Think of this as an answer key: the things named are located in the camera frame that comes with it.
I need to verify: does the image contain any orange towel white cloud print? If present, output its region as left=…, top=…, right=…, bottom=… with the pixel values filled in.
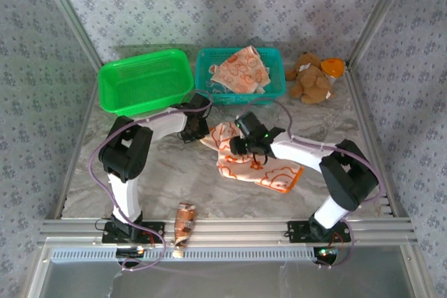
left=199, top=121, right=304, bottom=194

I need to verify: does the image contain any teal bunny print towel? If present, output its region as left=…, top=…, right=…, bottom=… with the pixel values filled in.
left=205, top=80, right=266, bottom=96

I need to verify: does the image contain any beige orange animal print towel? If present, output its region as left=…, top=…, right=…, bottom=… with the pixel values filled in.
left=208, top=45, right=272, bottom=95

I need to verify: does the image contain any green plastic basket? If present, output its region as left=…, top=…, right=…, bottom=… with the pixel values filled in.
left=97, top=48, right=196, bottom=117

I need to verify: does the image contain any teal plastic basket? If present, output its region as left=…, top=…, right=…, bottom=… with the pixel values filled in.
left=194, top=47, right=286, bottom=106

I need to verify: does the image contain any brown teddy bear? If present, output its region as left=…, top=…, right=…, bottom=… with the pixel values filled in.
left=285, top=51, right=337, bottom=105

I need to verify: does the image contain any brown snack wrapper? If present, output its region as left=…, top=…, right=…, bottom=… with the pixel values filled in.
left=173, top=202, right=197, bottom=259

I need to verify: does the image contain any orange lidded toy jar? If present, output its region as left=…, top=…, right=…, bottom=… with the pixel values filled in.
left=320, top=57, right=346, bottom=84

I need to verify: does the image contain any shiny metal panel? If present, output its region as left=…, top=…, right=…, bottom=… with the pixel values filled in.
left=27, top=245, right=434, bottom=298

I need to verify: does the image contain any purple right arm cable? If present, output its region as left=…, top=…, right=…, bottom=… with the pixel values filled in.
left=237, top=97, right=388, bottom=271

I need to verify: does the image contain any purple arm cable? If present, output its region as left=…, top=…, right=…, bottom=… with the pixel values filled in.
left=89, top=89, right=214, bottom=271
left=237, top=97, right=388, bottom=271

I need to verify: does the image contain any aluminium frame rail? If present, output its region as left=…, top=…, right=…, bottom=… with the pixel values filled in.
left=38, top=217, right=418, bottom=246

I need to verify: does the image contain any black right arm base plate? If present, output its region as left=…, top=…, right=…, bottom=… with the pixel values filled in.
left=286, top=220, right=352, bottom=245

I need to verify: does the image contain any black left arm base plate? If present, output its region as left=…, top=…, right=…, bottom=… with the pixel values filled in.
left=101, top=220, right=166, bottom=245

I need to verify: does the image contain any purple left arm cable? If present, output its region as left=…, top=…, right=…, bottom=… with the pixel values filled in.
left=89, top=89, right=214, bottom=271

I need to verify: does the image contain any grey slotted cable duct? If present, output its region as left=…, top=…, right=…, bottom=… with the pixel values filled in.
left=50, top=247, right=338, bottom=262

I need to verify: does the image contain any aluminium frame post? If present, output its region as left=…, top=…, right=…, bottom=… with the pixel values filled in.
left=347, top=0, right=416, bottom=72
left=34, top=0, right=103, bottom=221

